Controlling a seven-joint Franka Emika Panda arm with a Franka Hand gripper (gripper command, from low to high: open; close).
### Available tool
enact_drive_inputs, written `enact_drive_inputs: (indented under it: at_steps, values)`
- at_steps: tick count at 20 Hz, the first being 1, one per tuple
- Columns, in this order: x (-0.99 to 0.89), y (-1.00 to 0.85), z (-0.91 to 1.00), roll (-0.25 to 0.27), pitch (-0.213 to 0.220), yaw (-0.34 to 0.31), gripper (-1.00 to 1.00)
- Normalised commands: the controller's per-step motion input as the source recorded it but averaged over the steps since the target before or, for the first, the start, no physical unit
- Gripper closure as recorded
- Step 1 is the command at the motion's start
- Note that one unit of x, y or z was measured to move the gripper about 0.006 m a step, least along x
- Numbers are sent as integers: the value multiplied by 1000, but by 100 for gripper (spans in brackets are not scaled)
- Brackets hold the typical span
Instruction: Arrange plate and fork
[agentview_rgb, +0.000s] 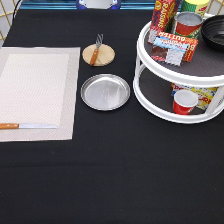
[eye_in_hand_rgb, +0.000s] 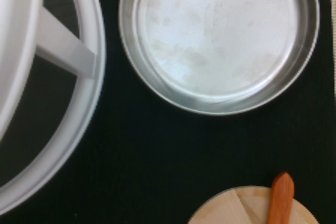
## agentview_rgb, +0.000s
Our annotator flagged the round silver metal plate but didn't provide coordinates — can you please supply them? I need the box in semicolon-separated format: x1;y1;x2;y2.
80;74;130;111

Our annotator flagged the wooden handled fork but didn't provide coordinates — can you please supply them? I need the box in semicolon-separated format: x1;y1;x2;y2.
90;34;103;66

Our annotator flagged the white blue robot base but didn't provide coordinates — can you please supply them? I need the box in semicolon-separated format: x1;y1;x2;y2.
76;0;121;9

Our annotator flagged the red plastic cup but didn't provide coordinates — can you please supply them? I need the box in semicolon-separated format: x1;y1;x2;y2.
173;89;198;115

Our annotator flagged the beige woven placemat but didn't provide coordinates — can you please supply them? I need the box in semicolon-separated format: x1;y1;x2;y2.
0;47;80;142

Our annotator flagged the brown chocolate packet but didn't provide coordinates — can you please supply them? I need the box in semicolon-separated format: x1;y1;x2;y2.
151;46;184;66

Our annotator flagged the white two-tier turntable shelf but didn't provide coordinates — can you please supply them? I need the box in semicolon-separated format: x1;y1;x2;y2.
133;22;224;124

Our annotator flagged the yellow box lower shelf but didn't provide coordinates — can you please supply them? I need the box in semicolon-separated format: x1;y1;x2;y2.
171;83;218;110

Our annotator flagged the orange butter box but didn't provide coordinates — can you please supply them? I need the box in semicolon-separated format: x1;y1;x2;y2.
152;32;198;63

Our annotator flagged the red raisins box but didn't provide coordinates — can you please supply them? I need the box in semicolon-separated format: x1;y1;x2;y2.
148;0;181;44

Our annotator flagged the red metal can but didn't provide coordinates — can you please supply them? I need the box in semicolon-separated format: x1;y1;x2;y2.
174;11;203;39

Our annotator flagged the black bowl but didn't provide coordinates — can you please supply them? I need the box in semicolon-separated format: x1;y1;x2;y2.
201;15;224;52

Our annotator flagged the yellow green canister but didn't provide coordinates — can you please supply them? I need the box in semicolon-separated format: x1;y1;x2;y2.
181;0;210;16

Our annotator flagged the wooden handled knife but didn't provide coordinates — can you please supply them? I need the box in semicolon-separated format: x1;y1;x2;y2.
0;123;57;129

